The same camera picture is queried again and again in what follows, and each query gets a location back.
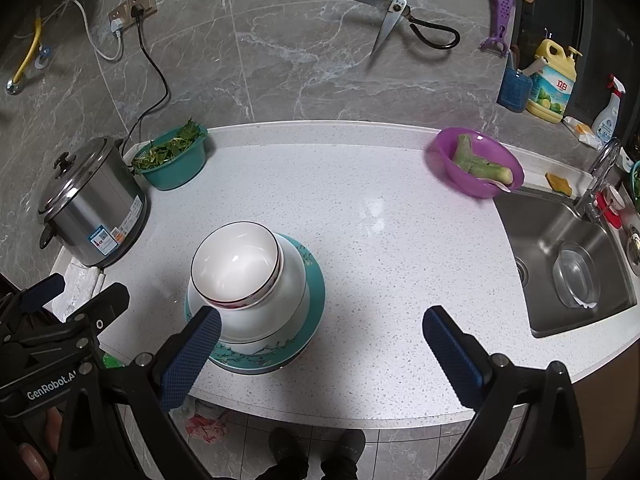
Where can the purple plastic basin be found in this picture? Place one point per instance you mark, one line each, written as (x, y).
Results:
(465, 182)

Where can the red and white plastic bag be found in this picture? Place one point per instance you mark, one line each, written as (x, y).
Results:
(207, 427)

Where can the chrome faucet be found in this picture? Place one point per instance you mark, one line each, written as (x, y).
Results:
(602, 165)

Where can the black-rimmed floral bowl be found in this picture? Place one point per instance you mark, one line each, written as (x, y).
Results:
(235, 306)

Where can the purple peeler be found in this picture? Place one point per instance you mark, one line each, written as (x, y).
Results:
(500, 20)

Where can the small steel pot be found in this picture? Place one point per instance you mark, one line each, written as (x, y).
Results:
(634, 250)

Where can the dark window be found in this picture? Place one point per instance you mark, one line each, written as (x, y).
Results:
(575, 0)

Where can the white cloth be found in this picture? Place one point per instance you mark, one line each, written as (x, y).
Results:
(75, 285)

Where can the sink drain strainer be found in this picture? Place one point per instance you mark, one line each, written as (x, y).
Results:
(521, 270)

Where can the stainless steel rice cooker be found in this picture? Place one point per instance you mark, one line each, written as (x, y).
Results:
(90, 200)

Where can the teal colander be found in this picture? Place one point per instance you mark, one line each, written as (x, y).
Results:
(636, 180)

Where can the green plastic bag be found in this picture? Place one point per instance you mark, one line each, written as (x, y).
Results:
(112, 360)

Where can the black shoe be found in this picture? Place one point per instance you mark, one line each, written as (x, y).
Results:
(287, 452)
(345, 452)

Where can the blue utensil holder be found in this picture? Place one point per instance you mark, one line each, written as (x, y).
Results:
(515, 90)

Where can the large white bowl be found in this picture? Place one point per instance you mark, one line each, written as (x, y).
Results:
(290, 300)

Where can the teal plastic basin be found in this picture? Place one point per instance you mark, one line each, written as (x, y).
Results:
(175, 170)

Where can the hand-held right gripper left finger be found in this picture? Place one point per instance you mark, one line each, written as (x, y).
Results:
(192, 357)

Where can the yellow sponge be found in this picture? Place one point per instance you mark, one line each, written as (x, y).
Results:
(559, 183)

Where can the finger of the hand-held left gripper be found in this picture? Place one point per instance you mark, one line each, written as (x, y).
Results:
(44, 292)
(107, 305)

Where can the person's left hand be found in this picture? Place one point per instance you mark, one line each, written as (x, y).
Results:
(35, 452)

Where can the clear glass bowl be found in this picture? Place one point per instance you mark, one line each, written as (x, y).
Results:
(575, 275)

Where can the white and yellow packet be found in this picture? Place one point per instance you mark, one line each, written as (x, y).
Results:
(582, 132)

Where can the small white container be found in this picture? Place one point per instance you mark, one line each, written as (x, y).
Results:
(624, 160)

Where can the stainless steel sink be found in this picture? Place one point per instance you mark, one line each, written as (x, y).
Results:
(545, 230)

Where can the wooden base cabinet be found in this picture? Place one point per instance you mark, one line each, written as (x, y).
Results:
(610, 400)

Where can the white spray bottle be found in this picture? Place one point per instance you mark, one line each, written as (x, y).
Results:
(607, 120)

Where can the leafy green vegetables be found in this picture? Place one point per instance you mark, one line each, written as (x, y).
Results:
(170, 150)

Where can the blue pipe clamp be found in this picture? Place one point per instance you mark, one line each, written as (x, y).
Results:
(42, 57)

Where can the red coaster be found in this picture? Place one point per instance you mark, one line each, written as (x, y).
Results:
(610, 215)

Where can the small red-patterned cup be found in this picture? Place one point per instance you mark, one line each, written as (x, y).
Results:
(617, 201)

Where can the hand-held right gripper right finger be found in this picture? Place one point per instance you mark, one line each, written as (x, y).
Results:
(452, 360)

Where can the yellow dish soap bottle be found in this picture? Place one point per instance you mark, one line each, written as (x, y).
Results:
(552, 95)

